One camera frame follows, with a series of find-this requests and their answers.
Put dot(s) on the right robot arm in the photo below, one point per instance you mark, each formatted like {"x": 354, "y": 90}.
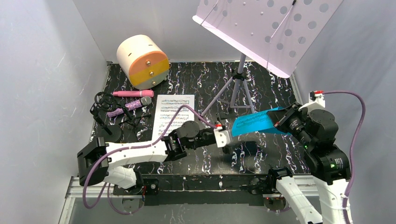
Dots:
{"x": 329, "y": 166}

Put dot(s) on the lilac music stand tripod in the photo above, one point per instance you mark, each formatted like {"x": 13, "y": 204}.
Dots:
{"x": 274, "y": 33}

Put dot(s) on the white sheet music page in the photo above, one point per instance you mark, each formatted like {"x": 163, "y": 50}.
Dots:
{"x": 166, "y": 107}

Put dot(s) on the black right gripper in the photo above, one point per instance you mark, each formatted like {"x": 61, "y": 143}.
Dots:
{"x": 281, "y": 117}

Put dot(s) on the round pastel drawer cabinet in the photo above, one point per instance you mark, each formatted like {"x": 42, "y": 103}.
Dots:
{"x": 143, "y": 62}

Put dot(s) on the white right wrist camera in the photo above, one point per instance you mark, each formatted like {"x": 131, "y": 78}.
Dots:
{"x": 316, "y": 101}

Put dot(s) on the black tripod microphone stand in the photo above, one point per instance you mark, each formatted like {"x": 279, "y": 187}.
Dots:
{"x": 106, "y": 102}

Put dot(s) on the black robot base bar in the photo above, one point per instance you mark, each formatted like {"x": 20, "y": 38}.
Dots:
{"x": 248, "y": 189}

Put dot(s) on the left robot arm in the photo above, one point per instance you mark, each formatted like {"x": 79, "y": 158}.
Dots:
{"x": 101, "y": 161}

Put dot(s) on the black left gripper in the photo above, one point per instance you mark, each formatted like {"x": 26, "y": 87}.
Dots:
{"x": 228, "y": 147}

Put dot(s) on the aluminium rail right edge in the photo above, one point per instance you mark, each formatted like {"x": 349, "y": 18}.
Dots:
{"x": 305, "y": 182}

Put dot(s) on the silver mesh studio microphone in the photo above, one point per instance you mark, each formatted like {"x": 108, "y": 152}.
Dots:
{"x": 144, "y": 101}

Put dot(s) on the pink microphone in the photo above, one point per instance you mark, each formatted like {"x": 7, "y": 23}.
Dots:
{"x": 141, "y": 93}

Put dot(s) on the blue sheet music page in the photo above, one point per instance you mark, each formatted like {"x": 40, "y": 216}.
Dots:
{"x": 255, "y": 122}

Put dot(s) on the black round-base mic stand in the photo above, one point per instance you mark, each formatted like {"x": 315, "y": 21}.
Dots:
{"x": 110, "y": 133}

